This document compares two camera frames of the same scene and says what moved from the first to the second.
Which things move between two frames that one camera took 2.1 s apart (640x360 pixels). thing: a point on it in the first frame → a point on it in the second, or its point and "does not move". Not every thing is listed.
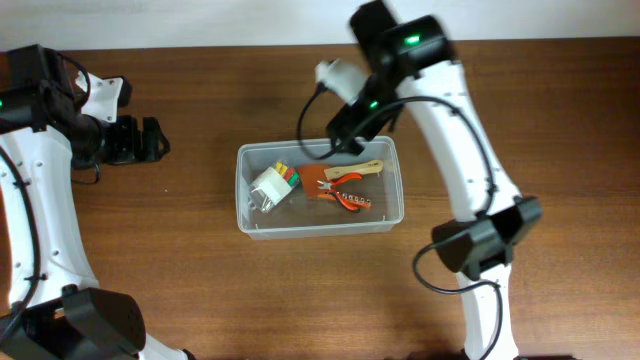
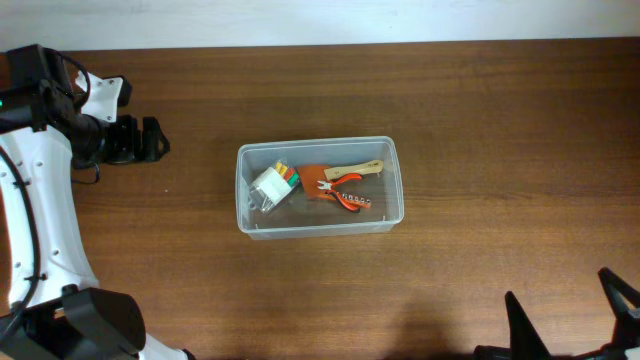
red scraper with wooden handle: x=310 y=175 does not move
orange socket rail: x=354 y=199 does not move
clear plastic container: x=283 y=192 does not move
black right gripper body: x=373 y=110 → x=598 y=355
